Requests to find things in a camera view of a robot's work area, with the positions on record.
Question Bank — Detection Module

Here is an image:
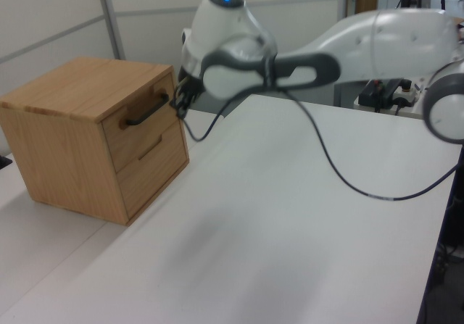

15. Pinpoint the black box with cables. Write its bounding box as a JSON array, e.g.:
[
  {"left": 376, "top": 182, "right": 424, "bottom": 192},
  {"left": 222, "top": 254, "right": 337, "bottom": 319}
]
[{"left": 357, "top": 78, "right": 404, "bottom": 113}]

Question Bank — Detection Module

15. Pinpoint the grey partition post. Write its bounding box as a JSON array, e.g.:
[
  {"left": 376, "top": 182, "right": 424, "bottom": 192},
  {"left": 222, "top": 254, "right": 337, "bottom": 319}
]
[{"left": 95, "top": 0, "right": 127, "bottom": 61}]

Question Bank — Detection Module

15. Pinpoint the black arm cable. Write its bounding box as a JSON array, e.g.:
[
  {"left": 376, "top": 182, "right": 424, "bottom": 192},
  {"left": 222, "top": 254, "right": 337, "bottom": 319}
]
[{"left": 179, "top": 84, "right": 464, "bottom": 202}]

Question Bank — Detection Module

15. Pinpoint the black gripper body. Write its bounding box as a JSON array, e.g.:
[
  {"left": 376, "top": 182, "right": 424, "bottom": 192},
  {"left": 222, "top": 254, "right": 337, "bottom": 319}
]
[{"left": 176, "top": 65, "right": 204, "bottom": 92}]

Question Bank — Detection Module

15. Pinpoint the white power strip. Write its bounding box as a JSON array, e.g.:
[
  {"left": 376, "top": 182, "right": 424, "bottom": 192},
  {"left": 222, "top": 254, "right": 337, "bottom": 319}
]
[{"left": 393, "top": 80, "right": 426, "bottom": 108}]

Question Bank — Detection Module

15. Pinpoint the wooden two-drawer cabinet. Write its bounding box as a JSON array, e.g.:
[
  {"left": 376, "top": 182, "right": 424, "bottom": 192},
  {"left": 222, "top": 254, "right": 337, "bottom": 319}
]
[{"left": 0, "top": 56, "right": 191, "bottom": 227}]

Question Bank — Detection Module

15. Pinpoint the wooden drawer with black handle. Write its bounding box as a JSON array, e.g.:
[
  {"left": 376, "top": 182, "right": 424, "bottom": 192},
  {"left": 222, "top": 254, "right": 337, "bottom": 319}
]
[{"left": 101, "top": 72, "right": 182, "bottom": 173}]

